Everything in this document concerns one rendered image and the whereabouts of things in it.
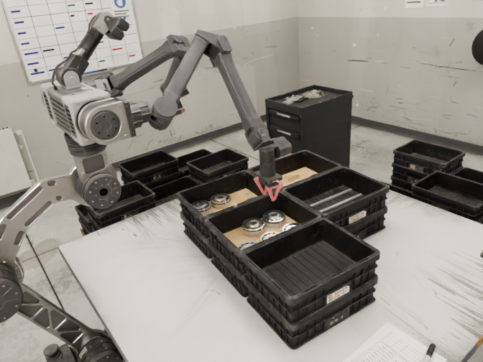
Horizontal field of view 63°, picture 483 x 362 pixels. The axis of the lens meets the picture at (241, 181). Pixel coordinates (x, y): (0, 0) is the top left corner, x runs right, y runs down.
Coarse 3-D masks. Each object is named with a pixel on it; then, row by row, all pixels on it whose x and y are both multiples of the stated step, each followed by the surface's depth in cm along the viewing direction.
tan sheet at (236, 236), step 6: (288, 222) 177; (294, 222) 177; (240, 228) 176; (270, 228) 174; (276, 228) 173; (228, 234) 172; (234, 234) 172; (240, 234) 172; (234, 240) 168; (240, 240) 168; (246, 240) 168; (252, 240) 167; (258, 240) 167
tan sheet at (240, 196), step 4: (236, 192) 206; (240, 192) 206; (244, 192) 205; (248, 192) 205; (252, 192) 205; (232, 196) 203; (236, 196) 203; (240, 196) 202; (244, 196) 202; (248, 196) 202; (252, 196) 201; (256, 196) 201; (232, 200) 199; (236, 200) 199; (240, 200) 198; (244, 200) 198; (232, 204) 196; (212, 208) 194; (216, 208) 193; (224, 208) 193
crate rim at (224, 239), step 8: (272, 192) 182; (280, 192) 181; (256, 200) 177; (296, 200) 174; (232, 208) 172; (304, 208) 168; (216, 216) 168; (320, 216) 161; (208, 224) 162; (304, 224) 156; (216, 232) 157; (224, 240) 152; (264, 240) 149; (232, 248) 147; (248, 248) 146; (240, 256) 145
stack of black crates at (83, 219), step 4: (80, 204) 308; (76, 208) 302; (80, 208) 309; (84, 208) 310; (80, 212) 297; (84, 212) 311; (80, 216) 295; (84, 216) 290; (80, 220) 307; (84, 220) 288; (88, 220) 285; (84, 224) 299; (88, 224) 288; (92, 224) 289; (84, 228) 307; (88, 228) 291; (84, 232) 311; (88, 232) 291; (92, 232) 290
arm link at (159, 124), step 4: (152, 100) 130; (148, 104) 129; (152, 104) 130; (152, 112) 129; (152, 116) 131; (152, 120) 132; (156, 120) 131; (160, 120) 129; (156, 124) 132; (160, 124) 132; (164, 124) 132; (168, 124) 134; (160, 128) 132
